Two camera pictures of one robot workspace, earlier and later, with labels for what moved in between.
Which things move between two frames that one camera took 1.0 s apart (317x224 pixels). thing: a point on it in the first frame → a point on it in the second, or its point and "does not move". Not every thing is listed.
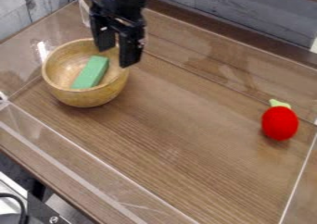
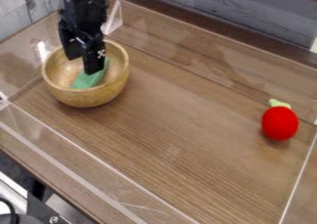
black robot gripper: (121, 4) → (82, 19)
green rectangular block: (92, 72) does not move
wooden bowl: (86, 77) does not move
